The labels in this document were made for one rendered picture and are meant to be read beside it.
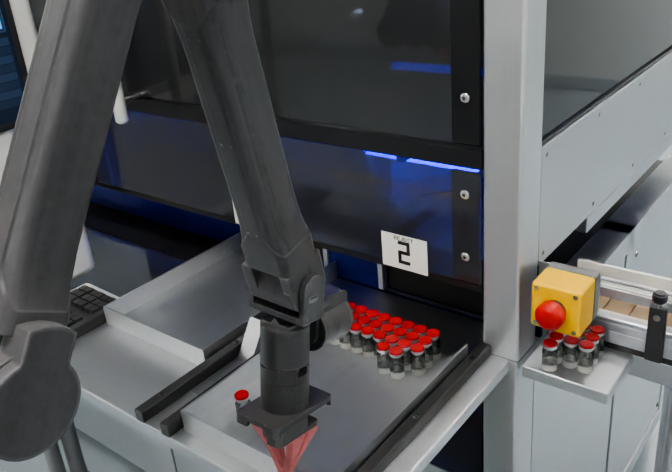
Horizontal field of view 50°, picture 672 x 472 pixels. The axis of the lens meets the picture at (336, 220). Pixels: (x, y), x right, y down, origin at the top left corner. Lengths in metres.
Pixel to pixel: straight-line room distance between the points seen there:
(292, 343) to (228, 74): 0.32
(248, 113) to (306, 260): 0.19
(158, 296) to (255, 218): 0.71
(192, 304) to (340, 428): 0.45
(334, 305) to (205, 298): 0.53
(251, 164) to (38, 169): 0.22
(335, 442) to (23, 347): 0.56
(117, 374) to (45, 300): 0.67
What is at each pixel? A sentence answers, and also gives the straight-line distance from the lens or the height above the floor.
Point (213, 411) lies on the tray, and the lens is 1.10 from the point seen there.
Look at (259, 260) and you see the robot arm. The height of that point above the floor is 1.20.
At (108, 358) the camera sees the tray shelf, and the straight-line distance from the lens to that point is 1.28.
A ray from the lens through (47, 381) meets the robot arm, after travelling 0.57.
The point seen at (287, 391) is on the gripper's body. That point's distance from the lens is 0.85.
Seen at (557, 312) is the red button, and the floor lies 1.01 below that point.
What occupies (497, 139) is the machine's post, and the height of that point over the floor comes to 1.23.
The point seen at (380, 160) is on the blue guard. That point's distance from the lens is 1.12.
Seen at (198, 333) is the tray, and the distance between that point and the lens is 1.28.
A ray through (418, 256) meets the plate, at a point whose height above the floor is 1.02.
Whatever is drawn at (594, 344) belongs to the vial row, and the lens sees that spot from 1.14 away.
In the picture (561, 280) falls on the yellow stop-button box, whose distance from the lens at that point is 1.06.
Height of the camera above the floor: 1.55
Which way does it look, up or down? 24 degrees down
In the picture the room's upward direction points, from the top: 5 degrees counter-clockwise
